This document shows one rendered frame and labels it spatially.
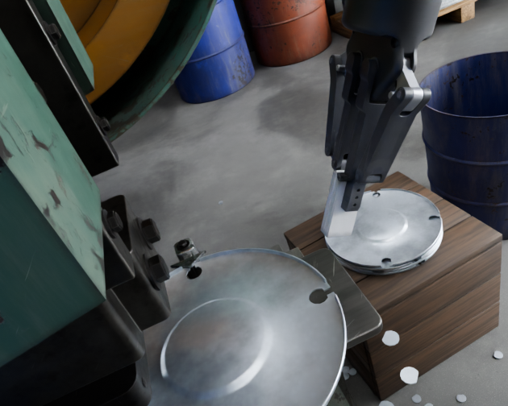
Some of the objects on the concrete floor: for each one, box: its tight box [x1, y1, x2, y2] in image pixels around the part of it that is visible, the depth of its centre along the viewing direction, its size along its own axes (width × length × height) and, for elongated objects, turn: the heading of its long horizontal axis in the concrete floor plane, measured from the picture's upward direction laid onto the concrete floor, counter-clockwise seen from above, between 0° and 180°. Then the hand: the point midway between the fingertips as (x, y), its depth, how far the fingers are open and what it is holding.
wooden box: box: [284, 171, 502, 401], centre depth 127 cm, size 40×38×35 cm
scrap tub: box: [418, 50, 508, 240], centre depth 149 cm, size 42×42×48 cm
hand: (343, 204), depth 46 cm, fingers closed
